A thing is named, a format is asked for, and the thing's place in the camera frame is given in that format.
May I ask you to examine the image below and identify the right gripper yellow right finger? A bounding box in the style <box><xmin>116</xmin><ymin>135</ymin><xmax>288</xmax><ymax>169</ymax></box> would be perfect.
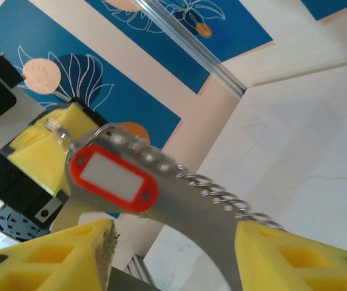
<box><xmin>234</xmin><ymin>219</ymin><xmax>347</xmax><ymax>291</ymax></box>

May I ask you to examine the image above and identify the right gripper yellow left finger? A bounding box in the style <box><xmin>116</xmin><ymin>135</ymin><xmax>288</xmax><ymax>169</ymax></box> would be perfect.
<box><xmin>0</xmin><ymin>218</ymin><xmax>120</xmax><ymax>291</ymax></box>

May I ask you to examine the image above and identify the grey key holder with rings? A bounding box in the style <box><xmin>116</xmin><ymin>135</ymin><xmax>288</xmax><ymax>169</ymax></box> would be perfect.
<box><xmin>44</xmin><ymin>117</ymin><xmax>285</xmax><ymax>291</ymax></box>

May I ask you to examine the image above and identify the left aluminium side rail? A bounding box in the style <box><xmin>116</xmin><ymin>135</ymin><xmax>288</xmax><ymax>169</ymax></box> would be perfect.
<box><xmin>124</xmin><ymin>253</ymin><xmax>158</xmax><ymax>287</ymax></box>

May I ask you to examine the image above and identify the left aluminium corner post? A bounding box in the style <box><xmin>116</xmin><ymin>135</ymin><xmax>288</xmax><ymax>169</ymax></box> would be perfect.
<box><xmin>135</xmin><ymin>0</ymin><xmax>248</xmax><ymax>99</ymax></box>

